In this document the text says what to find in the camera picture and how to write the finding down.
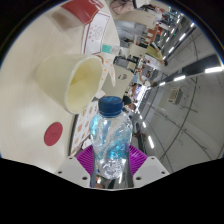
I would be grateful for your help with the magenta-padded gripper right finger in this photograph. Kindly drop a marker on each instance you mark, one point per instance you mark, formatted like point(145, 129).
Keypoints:
point(150, 166)

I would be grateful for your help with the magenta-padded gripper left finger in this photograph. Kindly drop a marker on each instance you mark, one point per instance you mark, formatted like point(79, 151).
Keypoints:
point(75, 166)

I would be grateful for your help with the clear blue-capped water bottle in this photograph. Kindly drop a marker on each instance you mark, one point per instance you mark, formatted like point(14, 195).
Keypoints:
point(111, 140)

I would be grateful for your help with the flat round red coaster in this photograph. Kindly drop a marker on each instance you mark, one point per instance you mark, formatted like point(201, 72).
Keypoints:
point(53, 133)

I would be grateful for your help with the ceiling air conditioner unit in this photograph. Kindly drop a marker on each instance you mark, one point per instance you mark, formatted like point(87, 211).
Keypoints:
point(175, 95)

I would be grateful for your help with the cream plastic cup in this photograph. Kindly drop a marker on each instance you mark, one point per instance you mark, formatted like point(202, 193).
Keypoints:
point(63, 80)

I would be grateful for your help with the cream chair with round hole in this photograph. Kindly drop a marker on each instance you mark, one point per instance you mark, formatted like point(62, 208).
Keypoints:
point(118, 81)

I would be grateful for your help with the group of ceiling lights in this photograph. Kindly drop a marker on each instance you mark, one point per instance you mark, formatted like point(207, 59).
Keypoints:
point(213, 69)

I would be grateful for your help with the small teal-labelled clear bottle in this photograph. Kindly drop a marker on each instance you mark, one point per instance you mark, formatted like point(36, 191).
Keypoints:
point(110, 49)

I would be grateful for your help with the white red-bordered paper sheet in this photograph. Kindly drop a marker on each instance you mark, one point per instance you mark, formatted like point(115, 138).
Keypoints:
point(96, 33)

